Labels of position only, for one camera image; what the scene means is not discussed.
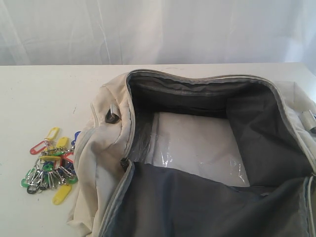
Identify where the beige fabric duffel bag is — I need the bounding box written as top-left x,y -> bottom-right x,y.
67,70 -> 316,237

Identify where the blue key tag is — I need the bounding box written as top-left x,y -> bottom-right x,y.
71,131 -> 81,146

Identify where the yellow key tag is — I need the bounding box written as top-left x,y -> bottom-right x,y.
45,127 -> 60,141
52,185 -> 72,205
56,137 -> 69,150

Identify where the red key tag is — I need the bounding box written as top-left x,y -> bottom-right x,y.
29,143 -> 46,155

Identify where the green key tag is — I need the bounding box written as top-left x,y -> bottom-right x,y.
21,168 -> 37,188

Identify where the white backdrop curtain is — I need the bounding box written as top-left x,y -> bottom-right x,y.
0,0 -> 316,67

